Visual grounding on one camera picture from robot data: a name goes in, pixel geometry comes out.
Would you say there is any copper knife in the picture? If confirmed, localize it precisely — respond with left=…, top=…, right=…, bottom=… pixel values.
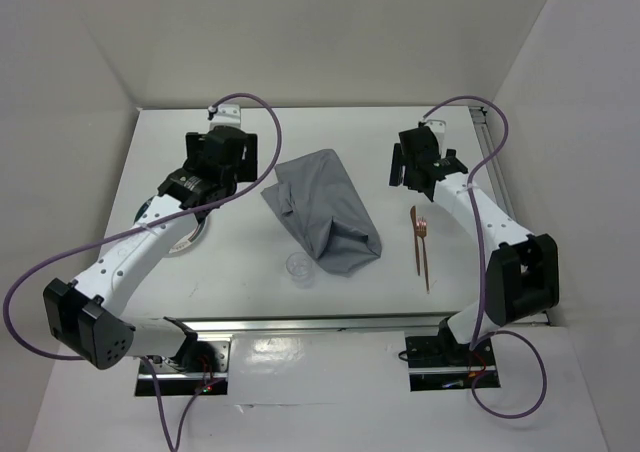
left=410, top=205, right=421, bottom=276

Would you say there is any copper fork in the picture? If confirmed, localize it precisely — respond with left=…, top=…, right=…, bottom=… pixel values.
left=416, top=217, right=430, bottom=292

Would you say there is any grey cloth placemat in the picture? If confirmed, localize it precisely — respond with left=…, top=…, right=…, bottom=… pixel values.
left=261, top=149, right=382, bottom=276

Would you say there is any green rimmed white plate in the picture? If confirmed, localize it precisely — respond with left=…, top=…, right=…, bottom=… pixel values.
left=134, top=197, right=207, bottom=258

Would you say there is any clear plastic cup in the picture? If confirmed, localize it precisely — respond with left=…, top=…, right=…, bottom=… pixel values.
left=285, top=252, right=314, bottom=288

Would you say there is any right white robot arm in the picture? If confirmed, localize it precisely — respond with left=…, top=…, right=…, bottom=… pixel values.
left=389, top=125, right=559, bottom=365

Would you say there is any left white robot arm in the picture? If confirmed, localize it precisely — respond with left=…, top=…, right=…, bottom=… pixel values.
left=43, top=125, right=258, bottom=371

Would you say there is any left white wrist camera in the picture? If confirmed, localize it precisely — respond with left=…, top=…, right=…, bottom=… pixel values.
left=207, top=103, right=241, bottom=130

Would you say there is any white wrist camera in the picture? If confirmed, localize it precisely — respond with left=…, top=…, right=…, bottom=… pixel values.
left=207, top=103, right=241, bottom=130
left=423, top=119, right=447, bottom=148

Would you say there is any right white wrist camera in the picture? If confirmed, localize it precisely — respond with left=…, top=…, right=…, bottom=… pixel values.
left=423, top=119, right=447, bottom=148

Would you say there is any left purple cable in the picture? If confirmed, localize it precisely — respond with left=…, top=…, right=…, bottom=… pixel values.
left=3, top=92, right=282, bottom=452

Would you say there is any purple cable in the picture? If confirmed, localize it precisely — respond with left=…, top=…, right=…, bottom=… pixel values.
left=3, top=92, right=282, bottom=452
left=420, top=95, right=548, bottom=419

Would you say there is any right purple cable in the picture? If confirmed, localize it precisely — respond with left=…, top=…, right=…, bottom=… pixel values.
left=420, top=95, right=548, bottom=419

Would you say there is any aluminium side rail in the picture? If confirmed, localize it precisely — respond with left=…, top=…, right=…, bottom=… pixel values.
left=469, top=105, right=549, bottom=326

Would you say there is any aluminium front rail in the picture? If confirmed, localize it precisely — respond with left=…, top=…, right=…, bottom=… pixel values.
left=183, top=313, right=446, bottom=333

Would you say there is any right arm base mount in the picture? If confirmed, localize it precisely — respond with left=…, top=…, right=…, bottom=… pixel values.
left=398, top=336, right=501, bottom=392

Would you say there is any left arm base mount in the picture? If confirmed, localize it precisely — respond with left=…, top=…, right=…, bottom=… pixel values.
left=150, top=334, right=232, bottom=397

